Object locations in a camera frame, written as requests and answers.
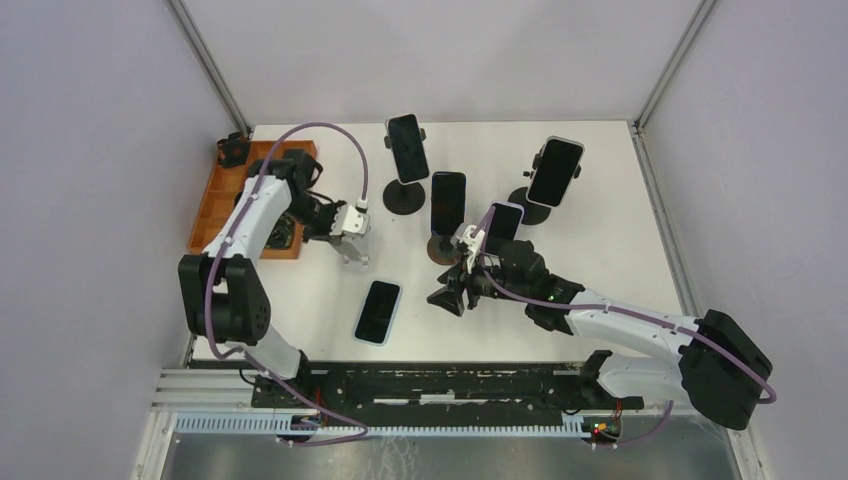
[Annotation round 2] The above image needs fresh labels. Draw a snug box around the black round object in tray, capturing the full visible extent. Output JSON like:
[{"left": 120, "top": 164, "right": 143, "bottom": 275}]
[{"left": 265, "top": 216, "right": 297, "bottom": 250}]

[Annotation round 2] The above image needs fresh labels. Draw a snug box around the wooden compartment tray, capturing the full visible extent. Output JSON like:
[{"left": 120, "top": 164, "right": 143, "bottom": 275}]
[{"left": 187, "top": 140, "right": 318, "bottom": 260}]

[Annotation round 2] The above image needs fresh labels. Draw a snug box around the white slotted cable duct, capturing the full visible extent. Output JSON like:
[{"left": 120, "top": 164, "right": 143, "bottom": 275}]
[{"left": 174, "top": 413, "right": 591, "bottom": 439}]

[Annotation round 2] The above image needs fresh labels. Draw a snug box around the phone with light blue case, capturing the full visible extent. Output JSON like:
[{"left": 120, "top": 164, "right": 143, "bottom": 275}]
[{"left": 353, "top": 280, "right": 402, "bottom": 346}]

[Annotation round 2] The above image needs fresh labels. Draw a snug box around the aluminium frame rail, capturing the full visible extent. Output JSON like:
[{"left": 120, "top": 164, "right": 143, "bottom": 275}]
[
  {"left": 633, "top": 0, "right": 719, "bottom": 132},
  {"left": 165, "top": 0, "right": 252, "bottom": 136}
]

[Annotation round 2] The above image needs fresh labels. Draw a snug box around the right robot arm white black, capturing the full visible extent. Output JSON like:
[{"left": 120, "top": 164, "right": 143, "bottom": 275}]
[{"left": 427, "top": 241, "right": 776, "bottom": 431}]

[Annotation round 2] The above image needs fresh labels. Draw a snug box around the black phone dark case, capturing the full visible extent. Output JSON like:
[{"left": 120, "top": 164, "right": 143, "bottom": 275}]
[{"left": 430, "top": 171, "right": 466, "bottom": 236}]

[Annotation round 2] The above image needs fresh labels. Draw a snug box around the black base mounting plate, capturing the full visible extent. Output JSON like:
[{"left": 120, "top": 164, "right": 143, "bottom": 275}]
[{"left": 289, "top": 361, "right": 645, "bottom": 430}]

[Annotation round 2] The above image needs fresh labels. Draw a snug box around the phone with white case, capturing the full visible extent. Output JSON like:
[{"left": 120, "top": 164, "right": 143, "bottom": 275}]
[
  {"left": 526, "top": 136, "right": 585, "bottom": 208},
  {"left": 486, "top": 202, "right": 524, "bottom": 244}
]

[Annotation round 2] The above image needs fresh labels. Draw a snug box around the black phone stand right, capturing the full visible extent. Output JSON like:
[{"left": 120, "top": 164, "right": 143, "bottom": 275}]
[{"left": 508, "top": 169, "right": 554, "bottom": 225}]

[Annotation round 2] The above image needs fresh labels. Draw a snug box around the phone with white case right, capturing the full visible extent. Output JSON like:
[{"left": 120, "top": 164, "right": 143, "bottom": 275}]
[{"left": 526, "top": 136, "right": 585, "bottom": 208}]

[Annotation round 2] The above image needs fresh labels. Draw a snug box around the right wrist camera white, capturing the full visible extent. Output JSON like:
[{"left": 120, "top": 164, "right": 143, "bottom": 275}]
[{"left": 453, "top": 224, "right": 486, "bottom": 273}]

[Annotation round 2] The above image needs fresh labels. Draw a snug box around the small black orange clamp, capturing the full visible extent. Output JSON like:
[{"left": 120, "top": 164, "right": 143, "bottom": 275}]
[{"left": 216, "top": 132, "right": 251, "bottom": 169}]

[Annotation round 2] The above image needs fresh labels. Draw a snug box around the phone with white case centre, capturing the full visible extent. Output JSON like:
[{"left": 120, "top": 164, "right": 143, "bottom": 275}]
[{"left": 486, "top": 202, "right": 524, "bottom": 244}]

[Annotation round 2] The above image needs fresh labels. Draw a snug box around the aluminium frame rail right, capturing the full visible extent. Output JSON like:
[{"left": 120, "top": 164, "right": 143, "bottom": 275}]
[{"left": 633, "top": 0, "right": 719, "bottom": 132}]

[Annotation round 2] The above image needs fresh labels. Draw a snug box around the silver folding phone stand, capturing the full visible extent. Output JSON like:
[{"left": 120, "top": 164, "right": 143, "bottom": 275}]
[{"left": 337, "top": 226, "right": 371, "bottom": 270}]

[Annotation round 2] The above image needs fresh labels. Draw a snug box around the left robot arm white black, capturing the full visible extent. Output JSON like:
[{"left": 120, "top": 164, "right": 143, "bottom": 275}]
[{"left": 177, "top": 149, "right": 345, "bottom": 408}]

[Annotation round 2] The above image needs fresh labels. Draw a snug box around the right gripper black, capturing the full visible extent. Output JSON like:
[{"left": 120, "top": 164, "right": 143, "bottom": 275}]
[{"left": 427, "top": 249, "right": 530, "bottom": 318}]

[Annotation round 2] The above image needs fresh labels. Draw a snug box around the aluminium frame rail left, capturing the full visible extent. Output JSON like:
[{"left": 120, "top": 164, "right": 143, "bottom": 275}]
[{"left": 165, "top": 0, "right": 252, "bottom": 136}]

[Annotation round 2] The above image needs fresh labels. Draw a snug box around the phone stand brown round base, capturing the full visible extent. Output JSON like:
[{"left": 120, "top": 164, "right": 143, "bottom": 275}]
[{"left": 426, "top": 223, "right": 465, "bottom": 266}]

